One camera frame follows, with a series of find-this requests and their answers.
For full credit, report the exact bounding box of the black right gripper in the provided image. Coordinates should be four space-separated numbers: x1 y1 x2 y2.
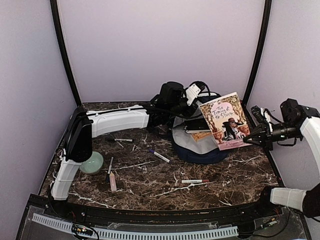
244 121 303 151

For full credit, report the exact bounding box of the dark Wuthering Heights book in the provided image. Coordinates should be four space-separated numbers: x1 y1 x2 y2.
184 118 211 134

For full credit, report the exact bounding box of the orange 39-Storey Treehouse book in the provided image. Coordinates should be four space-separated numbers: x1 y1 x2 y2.
191 132 212 142

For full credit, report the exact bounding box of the pink illustrated paperback book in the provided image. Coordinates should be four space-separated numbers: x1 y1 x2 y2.
199 92 250 151

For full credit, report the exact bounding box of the navy blue student backpack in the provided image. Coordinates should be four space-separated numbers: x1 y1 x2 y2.
170 92 229 165

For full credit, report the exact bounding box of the purple capped white marker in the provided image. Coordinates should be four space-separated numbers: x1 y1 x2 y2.
149 148 171 163

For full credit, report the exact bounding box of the red capped white marker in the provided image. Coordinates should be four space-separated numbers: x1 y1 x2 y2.
181 179 209 184

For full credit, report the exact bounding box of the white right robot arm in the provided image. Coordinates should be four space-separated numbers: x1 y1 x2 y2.
243 98 320 218

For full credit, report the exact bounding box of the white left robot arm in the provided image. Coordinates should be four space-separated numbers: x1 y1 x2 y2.
49 81 205 218

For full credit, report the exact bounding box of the black capped white marker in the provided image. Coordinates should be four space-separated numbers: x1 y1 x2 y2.
106 137 134 143

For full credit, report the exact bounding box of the pink pencil-shaped eraser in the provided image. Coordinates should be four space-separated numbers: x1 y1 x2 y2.
109 172 117 193

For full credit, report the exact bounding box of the light green ceramic bowl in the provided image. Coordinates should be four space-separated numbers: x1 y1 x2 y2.
79 151 104 175

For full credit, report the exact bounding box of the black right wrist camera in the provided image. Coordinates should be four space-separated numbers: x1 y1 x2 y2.
251 105 273 125

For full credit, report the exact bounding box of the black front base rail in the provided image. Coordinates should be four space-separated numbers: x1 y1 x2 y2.
27 194 288 226

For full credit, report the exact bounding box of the white slotted cable duct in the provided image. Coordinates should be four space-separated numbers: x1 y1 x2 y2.
31 213 239 240

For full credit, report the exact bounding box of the black right frame post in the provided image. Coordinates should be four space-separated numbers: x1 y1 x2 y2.
242 0 272 107

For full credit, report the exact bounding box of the black frame post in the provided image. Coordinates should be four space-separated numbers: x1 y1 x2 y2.
49 0 82 107
242 0 272 107

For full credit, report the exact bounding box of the black left frame post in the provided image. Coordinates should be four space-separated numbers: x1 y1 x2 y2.
49 0 82 107

